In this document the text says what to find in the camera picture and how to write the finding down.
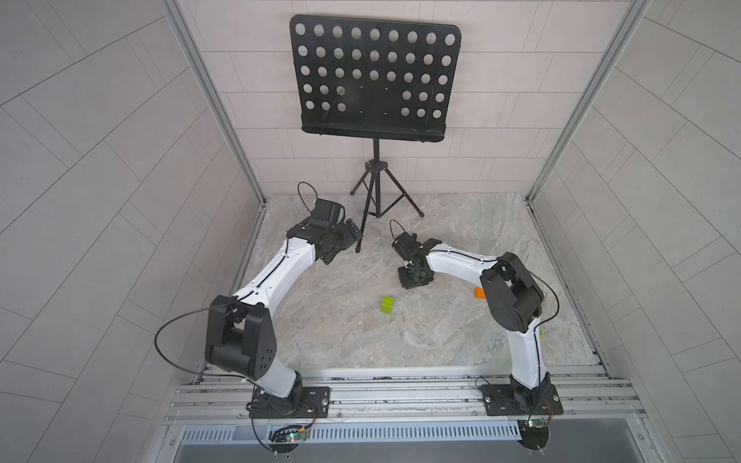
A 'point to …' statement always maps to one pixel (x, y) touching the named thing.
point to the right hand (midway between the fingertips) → (407, 283)
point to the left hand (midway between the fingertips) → (356, 237)
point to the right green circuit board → (537, 422)
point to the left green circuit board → (298, 436)
